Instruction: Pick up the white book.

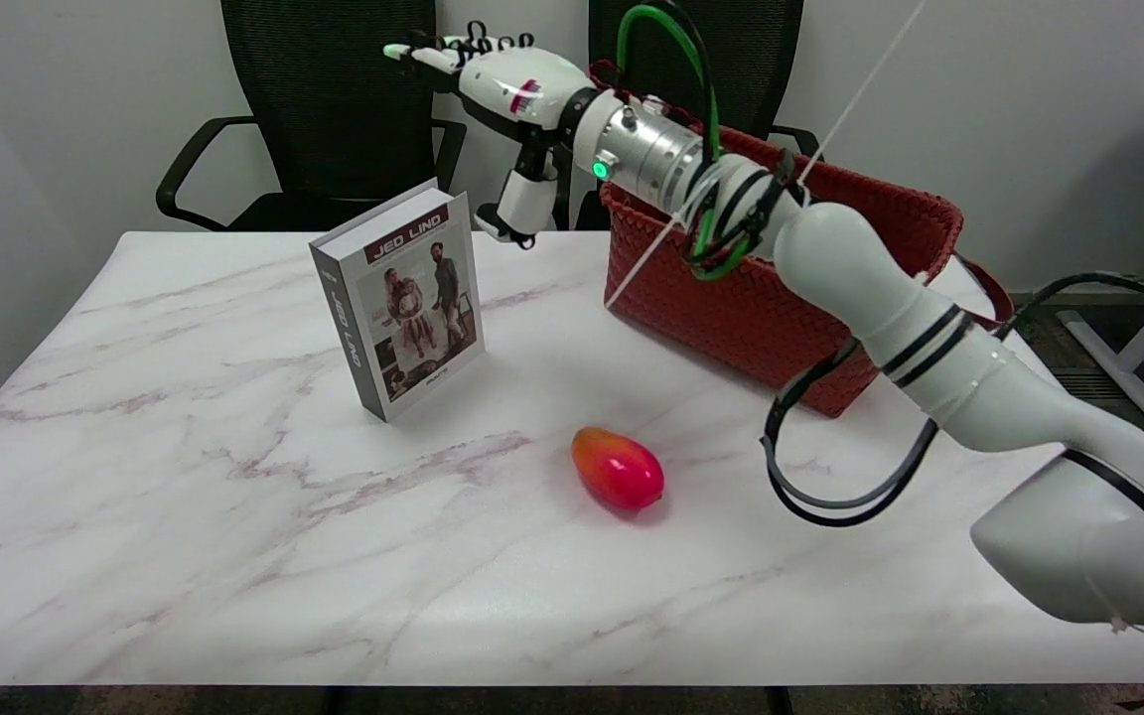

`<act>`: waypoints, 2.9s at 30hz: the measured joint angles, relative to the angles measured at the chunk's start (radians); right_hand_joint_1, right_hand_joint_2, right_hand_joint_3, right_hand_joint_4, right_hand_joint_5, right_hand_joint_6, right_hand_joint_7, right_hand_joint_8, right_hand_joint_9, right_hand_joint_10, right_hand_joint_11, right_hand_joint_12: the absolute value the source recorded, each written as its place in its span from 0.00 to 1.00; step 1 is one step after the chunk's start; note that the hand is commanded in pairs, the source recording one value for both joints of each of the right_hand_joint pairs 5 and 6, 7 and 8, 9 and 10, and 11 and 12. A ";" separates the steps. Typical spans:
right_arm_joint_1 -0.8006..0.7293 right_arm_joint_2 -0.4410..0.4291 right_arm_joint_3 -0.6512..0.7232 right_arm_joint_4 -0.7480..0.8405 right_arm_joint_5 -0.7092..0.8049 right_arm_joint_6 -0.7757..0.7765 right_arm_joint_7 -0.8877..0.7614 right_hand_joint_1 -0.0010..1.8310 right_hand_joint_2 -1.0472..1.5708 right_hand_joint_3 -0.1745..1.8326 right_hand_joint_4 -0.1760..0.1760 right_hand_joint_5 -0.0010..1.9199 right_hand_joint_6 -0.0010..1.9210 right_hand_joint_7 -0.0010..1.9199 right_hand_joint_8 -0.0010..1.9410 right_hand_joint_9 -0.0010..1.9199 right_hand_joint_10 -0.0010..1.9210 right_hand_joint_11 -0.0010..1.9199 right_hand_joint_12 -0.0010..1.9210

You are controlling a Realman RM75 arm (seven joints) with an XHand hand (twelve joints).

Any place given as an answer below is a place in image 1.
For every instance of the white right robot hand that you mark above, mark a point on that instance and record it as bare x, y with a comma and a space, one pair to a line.
507, 84

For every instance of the white book with photo cover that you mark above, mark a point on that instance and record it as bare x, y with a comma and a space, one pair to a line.
413, 308

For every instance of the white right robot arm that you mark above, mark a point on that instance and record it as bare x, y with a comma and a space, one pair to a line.
860, 278

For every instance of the black mesh office chair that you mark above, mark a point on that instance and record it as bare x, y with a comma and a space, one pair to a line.
756, 60
334, 89

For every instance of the white zip tie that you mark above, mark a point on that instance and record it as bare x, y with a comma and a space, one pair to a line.
651, 258

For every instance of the red woven basket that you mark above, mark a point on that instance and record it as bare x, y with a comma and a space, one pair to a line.
721, 308

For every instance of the red orange mango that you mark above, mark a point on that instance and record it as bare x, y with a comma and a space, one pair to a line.
620, 469

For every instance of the white desk leg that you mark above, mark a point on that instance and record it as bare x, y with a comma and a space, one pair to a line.
1143, 343

